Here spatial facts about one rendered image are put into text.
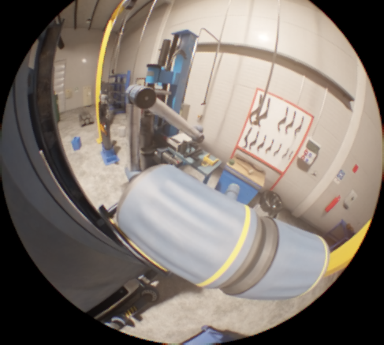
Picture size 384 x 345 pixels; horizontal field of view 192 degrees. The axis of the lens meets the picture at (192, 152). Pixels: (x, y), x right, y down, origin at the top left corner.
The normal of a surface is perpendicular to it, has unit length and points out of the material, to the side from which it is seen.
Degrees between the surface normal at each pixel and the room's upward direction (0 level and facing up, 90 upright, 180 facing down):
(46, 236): 90
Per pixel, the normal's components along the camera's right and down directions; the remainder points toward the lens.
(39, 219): 0.84, 0.43
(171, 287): 0.21, -0.83
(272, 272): -0.10, -0.49
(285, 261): 0.04, -0.66
